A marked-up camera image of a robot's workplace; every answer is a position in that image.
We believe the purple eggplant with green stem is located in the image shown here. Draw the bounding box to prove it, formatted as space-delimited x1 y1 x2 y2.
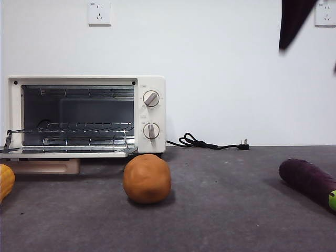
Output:
278 157 336 212

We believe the glass oven door with handle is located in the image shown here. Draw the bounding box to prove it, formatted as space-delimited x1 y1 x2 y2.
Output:
0 130 139 174

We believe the round oven knob tilted pointer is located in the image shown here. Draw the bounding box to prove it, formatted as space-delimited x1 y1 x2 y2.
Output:
142 90 161 108

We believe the cream toaster oven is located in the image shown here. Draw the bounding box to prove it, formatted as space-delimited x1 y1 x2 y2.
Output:
7 75 166 158

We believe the round oven knob upright pointer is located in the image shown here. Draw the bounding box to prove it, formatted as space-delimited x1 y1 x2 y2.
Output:
142 122 161 142

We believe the brown potato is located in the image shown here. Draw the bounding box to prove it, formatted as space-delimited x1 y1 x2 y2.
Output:
123 154 172 205

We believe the yellow corn cob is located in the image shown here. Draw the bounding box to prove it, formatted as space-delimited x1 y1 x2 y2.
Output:
0 164 16 203

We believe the white wall socket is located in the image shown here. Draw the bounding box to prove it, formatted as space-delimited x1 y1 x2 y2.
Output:
314 3 336 27
88 2 112 27

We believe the black power cord with plug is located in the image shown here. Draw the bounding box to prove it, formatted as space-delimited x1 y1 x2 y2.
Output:
166 132 250 151

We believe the metal wire oven rack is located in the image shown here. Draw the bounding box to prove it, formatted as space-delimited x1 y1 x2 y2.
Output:
10 121 135 134

